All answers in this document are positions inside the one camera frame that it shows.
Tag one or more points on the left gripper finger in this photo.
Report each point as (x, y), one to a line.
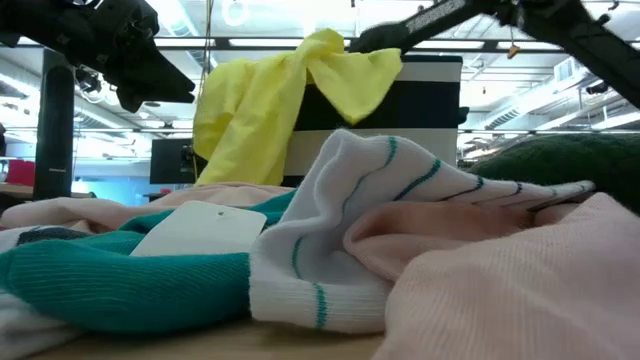
(155, 82)

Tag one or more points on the yellow garment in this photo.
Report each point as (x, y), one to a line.
(240, 125)

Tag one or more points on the teal knit garment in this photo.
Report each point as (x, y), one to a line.
(125, 290)

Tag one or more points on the white teal-striped sock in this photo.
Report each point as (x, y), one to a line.
(350, 175)

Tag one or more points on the white striped sock dark heel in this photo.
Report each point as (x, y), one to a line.
(15, 330)

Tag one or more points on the light pink sock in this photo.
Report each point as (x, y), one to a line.
(500, 310)
(400, 235)

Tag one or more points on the dark green sweater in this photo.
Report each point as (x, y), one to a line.
(575, 160)

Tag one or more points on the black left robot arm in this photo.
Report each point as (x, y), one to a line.
(25, 15)

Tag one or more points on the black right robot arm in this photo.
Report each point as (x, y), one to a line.
(575, 35)

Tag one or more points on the black monitor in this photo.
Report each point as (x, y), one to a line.
(167, 160)

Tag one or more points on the black column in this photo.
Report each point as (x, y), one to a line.
(54, 125)

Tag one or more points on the white paper tag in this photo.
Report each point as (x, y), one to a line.
(200, 230)

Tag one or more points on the red box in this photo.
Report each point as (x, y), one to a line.
(20, 172)

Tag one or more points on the navy white-striped fabric basket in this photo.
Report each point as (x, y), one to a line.
(430, 100)

